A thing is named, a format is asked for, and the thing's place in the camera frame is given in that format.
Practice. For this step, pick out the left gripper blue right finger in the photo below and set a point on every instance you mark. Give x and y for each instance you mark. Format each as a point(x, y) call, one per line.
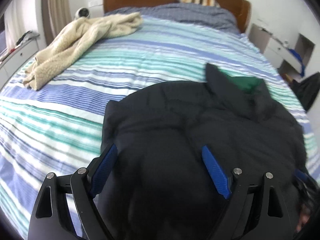
point(252, 210)

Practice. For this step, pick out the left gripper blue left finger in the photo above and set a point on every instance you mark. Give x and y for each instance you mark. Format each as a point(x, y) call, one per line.
point(65, 207)

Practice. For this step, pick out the black green-lined down jacket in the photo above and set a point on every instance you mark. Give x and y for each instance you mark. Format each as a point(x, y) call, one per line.
point(160, 187)

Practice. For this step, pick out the striped blue green bedspread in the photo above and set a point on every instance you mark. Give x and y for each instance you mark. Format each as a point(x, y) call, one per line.
point(58, 128)

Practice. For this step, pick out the black bag on floor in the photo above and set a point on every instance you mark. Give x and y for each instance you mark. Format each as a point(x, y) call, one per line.
point(307, 90)

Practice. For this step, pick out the white bedside cabinet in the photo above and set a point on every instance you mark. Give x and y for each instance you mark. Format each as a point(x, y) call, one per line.
point(283, 57)

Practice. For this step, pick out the white long dresser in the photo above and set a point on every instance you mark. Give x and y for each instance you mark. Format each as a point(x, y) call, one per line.
point(26, 48)

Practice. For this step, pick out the cream fleece garment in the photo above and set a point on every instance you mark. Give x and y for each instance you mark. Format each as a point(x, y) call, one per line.
point(73, 41)

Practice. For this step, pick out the grey blue checked pillow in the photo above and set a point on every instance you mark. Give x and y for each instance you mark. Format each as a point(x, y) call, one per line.
point(213, 17)

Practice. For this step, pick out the beige curtain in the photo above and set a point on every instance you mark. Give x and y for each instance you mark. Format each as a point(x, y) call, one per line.
point(55, 16)

